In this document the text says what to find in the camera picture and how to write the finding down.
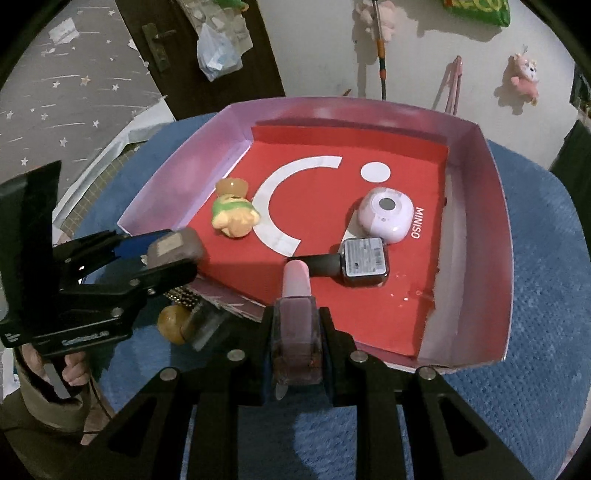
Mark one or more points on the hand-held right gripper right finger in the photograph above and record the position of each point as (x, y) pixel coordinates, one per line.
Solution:
(334, 369)

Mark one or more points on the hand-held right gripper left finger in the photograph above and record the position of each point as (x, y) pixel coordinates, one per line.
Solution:
(258, 369)

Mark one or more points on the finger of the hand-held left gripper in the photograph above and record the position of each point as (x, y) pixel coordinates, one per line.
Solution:
(171, 273)
(131, 245)

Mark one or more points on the grey brown plastic case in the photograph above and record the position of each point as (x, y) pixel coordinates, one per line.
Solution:
(178, 244)

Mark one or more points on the pink cap nail polish bottle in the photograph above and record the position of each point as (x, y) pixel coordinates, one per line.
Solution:
(295, 323)

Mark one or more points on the clear plastic box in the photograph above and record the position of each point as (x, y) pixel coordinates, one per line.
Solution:
(203, 327)

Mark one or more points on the green and orange toy figurine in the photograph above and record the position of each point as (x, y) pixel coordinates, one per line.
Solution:
(233, 207)

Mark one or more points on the black cap nail polish bottle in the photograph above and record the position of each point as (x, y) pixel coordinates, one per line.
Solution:
(364, 261)

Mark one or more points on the pink rounded mini camera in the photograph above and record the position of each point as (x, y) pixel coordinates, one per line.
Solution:
(385, 217)

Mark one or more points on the pink cardboard box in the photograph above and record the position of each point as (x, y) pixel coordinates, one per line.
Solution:
(475, 230)

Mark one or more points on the person's left forearm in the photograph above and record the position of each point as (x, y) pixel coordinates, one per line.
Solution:
(37, 415)

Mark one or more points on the person's left hand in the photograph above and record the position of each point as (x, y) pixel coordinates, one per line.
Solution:
(74, 369)

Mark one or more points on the red printed paper sheet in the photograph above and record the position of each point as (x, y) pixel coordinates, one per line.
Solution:
(323, 217)

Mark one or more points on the grey star print sheet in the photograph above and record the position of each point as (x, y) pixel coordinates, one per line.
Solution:
(55, 92)

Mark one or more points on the translucent plastic bag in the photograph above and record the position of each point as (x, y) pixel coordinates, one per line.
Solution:
(217, 55)

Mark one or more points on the dark wooden door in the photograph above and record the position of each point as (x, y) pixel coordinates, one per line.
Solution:
(258, 55)

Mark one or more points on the pale hanging organizer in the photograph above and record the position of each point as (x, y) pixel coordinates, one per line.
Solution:
(203, 14)

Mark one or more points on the green plush toy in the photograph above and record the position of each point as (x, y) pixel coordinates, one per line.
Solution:
(233, 3)

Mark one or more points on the pale pink plush toy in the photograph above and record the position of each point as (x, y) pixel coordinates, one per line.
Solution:
(390, 14)

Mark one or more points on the pink pig plush toy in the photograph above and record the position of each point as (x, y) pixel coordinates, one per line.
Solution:
(526, 76)

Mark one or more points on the green tote bag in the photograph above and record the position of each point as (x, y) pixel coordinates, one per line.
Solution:
(475, 9)

